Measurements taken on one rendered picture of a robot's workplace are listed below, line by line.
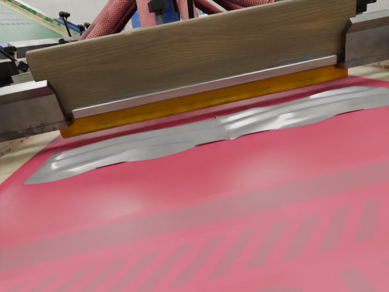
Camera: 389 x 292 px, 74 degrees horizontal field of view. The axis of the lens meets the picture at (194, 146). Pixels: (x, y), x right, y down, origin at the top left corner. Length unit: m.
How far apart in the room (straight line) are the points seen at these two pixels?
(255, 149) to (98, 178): 0.12
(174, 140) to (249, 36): 0.15
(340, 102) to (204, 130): 0.13
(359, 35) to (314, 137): 0.17
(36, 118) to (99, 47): 0.10
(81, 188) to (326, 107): 0.22
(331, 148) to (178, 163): 0.11
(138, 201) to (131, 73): 0.17
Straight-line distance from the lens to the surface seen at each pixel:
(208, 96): 0.31
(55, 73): 0.32
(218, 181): 0.16
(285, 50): 0.32
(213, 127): 0.24
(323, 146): 0.20
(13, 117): 0.33
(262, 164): 0.18
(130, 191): 0.18
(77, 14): 4.62
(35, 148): 0.36
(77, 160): 0.25
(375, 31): 0.37
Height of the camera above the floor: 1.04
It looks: 22 degrees down
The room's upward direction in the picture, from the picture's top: 11 degrees counter-clockwise
